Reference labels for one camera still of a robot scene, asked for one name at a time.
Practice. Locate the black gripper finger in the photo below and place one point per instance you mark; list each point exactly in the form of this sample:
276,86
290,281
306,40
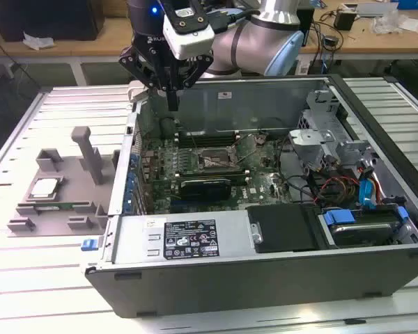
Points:
132,61
200,69

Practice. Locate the CPU with silver top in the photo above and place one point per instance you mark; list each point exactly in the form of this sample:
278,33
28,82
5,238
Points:
47,188

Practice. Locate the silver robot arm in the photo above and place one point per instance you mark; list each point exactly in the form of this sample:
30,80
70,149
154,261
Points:
230,45

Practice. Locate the CPU socket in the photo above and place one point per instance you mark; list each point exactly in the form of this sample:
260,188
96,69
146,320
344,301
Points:
214,160

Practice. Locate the beige case latch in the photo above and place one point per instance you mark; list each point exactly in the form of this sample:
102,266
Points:
137,88

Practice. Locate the wooden desk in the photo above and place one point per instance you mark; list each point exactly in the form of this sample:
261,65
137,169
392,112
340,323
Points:
101,45

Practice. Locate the RAM slot with white latches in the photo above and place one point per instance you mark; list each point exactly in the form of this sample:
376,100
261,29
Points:
209,133
209,140

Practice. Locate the RAM slot with black latches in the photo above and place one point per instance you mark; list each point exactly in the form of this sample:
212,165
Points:
209,136
209,144

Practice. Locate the round coin battery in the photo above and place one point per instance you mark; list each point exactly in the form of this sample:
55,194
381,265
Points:
261,139

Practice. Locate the black computer tower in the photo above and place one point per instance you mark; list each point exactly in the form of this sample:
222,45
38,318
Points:
48,17

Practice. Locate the crumpled white paper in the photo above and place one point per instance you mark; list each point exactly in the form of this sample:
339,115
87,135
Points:
38,40

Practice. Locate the blue card clip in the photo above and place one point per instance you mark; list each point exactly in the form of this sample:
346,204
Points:
135,160
127,202
131,178

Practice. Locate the graphics card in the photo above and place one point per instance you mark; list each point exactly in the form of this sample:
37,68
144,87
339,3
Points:
203,190

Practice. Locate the silver metal drive cage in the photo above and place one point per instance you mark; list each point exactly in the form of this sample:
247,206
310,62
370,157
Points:
310,137

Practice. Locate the green motherboard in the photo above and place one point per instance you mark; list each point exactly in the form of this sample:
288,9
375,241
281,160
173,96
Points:
257,188

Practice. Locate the small black device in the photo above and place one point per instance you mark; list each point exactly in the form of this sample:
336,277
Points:
331,40

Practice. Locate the grey parts rack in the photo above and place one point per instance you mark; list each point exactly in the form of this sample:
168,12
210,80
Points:
73,195

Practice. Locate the black power adapter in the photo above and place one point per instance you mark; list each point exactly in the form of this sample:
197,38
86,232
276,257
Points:
345,20

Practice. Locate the green RAM stick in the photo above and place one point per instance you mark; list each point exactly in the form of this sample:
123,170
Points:
61,206

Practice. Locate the silver power supply unit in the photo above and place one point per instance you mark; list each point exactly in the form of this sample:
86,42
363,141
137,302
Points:
132,222

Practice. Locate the black plastic shroud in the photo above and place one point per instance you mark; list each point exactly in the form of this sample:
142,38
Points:
285,226

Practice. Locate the blue case release latch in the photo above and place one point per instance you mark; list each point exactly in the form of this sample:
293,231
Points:
90,244

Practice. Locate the clear plastic bag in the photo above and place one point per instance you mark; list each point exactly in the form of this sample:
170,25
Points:
386,22

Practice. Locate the blue disk carrier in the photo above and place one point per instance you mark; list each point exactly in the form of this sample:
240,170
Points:
339,217

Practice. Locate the open grey PC case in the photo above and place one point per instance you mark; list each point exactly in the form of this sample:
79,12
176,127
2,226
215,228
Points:
230,288

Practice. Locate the blue box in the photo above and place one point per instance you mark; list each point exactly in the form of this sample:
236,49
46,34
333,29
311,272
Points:
416,4

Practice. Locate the hard disk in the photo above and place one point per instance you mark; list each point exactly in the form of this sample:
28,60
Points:
362,234

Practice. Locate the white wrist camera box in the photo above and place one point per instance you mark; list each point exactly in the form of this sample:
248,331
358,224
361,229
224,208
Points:
191,38

